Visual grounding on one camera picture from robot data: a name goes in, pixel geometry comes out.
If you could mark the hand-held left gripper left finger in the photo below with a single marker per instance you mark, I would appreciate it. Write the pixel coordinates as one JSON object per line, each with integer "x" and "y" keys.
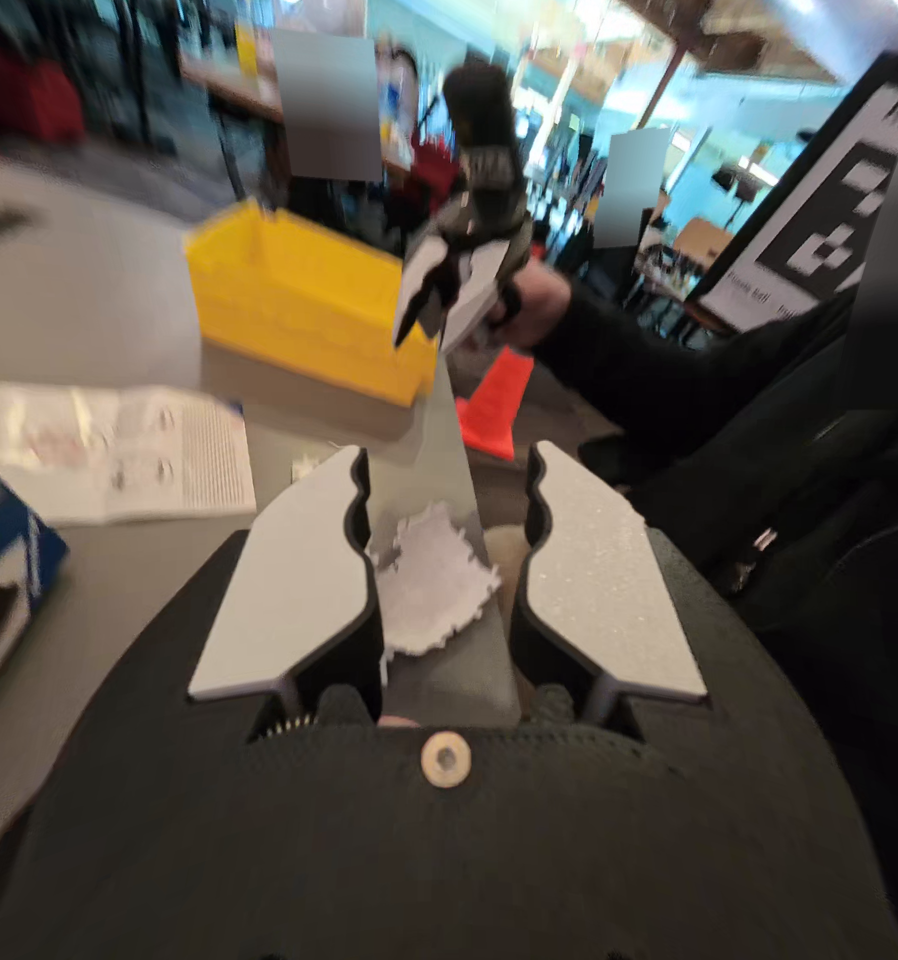
{"x": 291, "y": 585}

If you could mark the partly built white puzzle ball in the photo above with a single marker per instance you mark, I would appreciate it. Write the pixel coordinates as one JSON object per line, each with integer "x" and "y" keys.
{"x": 430, "y": 577}

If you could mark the black and white marker board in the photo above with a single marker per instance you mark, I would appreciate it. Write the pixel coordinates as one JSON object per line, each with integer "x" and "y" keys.
{"x": 816, "y": 225}

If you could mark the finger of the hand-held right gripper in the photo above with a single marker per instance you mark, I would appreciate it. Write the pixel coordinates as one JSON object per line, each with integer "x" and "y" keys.
{"x": 421, "y": 274}
{"x": 479, "y": 289}

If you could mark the person's right forearm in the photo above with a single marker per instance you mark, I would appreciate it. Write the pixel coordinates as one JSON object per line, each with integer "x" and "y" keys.
{"x": 666, "y": 367}

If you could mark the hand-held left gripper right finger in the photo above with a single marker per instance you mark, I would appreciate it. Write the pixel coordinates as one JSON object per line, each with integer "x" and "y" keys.
{"x": 606, "y": 592}

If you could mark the red chairs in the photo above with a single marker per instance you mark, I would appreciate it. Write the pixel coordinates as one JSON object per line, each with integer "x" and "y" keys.
{"x": 36, "y": 105}

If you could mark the orange traffic cone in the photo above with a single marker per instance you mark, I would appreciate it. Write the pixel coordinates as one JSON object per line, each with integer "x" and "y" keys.
{"x": 494, "y": 405}

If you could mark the printed instruction leaflet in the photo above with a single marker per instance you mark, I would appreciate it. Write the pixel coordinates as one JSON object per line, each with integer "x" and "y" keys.
{"x": 194, "y": 450}

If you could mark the person's legs in black pants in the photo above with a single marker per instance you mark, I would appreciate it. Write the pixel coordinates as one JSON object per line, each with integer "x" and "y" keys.
{"x": 809, "y": 525}

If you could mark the person's right hand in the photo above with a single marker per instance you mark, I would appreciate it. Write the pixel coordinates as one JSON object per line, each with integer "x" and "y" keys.
{"x": 545, "y": 300}

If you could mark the blue cardboard box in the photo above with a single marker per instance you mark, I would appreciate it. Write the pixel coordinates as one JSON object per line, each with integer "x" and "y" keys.
{"x": 14, "y": 540}

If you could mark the yellow plastic bin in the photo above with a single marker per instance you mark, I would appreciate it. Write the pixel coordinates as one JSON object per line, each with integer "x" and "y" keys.
{"x": 306, "y": 300}

